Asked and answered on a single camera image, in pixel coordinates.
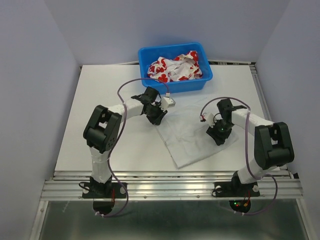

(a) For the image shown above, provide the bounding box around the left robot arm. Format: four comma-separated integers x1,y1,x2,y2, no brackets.
79,87,174,199

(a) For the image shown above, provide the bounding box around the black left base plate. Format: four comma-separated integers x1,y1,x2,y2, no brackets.
78,181,126,200

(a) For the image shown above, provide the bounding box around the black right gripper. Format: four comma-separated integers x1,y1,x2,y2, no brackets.
205,118,234,146

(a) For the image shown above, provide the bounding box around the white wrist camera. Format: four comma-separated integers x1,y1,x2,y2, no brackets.
199,112,215,127
160,96,176,111

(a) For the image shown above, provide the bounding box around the aluminium front rail frame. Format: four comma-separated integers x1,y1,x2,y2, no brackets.
30,169,303,240

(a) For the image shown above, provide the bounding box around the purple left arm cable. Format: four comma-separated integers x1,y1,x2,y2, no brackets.
93,78,171,218

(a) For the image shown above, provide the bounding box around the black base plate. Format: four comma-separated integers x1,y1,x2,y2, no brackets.
78,181,126,200
211,181,260,199

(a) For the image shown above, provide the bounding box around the plain white skirt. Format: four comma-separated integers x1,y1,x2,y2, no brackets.
156,98,239,169

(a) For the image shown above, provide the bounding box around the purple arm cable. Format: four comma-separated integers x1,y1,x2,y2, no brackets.
199,96,279,217
93,78,171,218

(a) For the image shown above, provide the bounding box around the red poppy floral skirt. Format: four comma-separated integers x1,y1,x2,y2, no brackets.
147,50,203,83

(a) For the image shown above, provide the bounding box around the blue plastic bin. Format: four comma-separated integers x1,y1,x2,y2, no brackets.
138,42,213,94

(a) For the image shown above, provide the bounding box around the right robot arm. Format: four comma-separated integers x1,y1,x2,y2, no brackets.
200,97,295,198

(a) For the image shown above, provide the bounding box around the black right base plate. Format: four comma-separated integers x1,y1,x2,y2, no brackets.
211,181,260,199

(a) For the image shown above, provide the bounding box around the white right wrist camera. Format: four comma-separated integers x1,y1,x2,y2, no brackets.
199,112,215,127

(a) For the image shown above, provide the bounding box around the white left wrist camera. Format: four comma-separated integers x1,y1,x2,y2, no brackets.
160,96,176,111

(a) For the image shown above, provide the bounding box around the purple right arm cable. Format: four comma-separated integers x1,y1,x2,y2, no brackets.
199,96,279,217

